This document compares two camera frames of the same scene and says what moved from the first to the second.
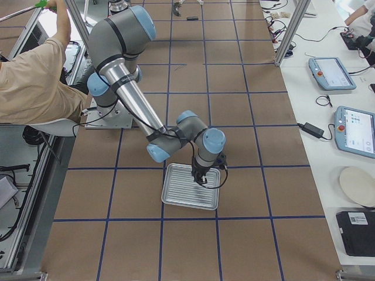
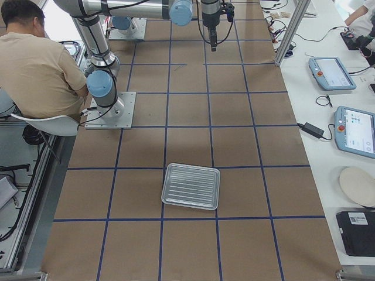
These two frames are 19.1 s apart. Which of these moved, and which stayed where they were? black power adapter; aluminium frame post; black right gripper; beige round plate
Moved: black right gripper
Stayed: beige round plate; black power adapter; aluminium frame post
